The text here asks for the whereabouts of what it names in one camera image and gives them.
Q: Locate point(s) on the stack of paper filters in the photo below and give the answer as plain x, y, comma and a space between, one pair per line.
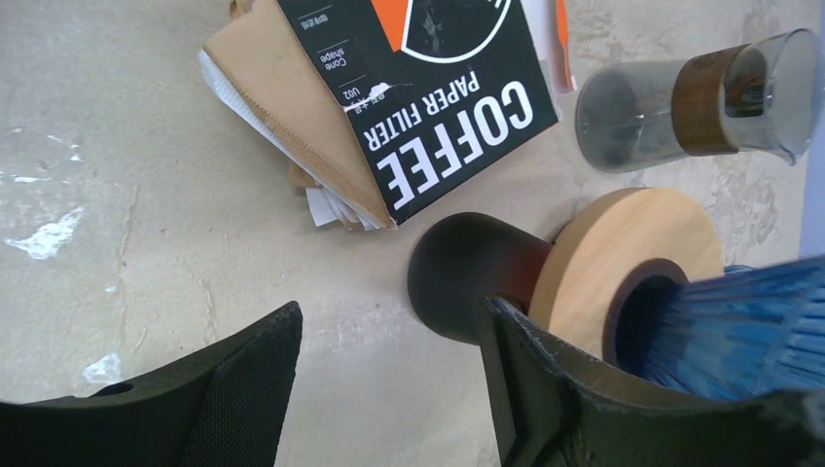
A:
256, 66

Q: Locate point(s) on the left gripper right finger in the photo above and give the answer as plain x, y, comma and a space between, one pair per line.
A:
554, 405

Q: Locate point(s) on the wooden dripper stand black base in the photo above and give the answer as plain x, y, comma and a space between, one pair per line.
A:
573, 286

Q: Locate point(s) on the glass carafe with collar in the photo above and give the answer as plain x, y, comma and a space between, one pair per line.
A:
764, 96

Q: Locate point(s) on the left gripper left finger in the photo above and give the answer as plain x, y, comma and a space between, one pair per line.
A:
223, 405

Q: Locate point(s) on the coffee paper filter box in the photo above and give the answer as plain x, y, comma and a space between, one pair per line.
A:
436, 91

